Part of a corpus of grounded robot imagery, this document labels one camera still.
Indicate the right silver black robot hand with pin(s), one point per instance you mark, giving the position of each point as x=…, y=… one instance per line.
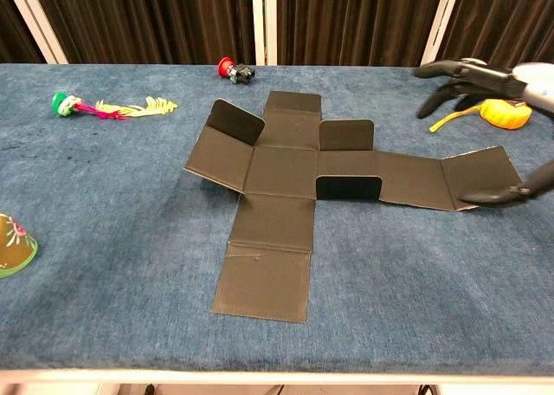
x=476, y=76

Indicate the black foldable cardboard box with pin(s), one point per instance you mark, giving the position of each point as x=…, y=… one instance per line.
x=281, y=170

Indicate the yellow tape measure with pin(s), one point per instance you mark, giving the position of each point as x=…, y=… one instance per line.
x=504, y=115

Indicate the red small figurine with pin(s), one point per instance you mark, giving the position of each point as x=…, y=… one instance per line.
x=225, y=67

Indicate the blue table cloth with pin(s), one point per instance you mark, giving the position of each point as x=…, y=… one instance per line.
x=130, y=282

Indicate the green yellow feather shuttlecock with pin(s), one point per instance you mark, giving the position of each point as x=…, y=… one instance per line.
x=65, y=104

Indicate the green painted ornament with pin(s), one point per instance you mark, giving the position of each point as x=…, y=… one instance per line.
x=13, y=248

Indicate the white frame post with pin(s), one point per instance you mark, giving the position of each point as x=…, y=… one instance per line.
x=34, y=22
x=439, y=27
x=264, y=22

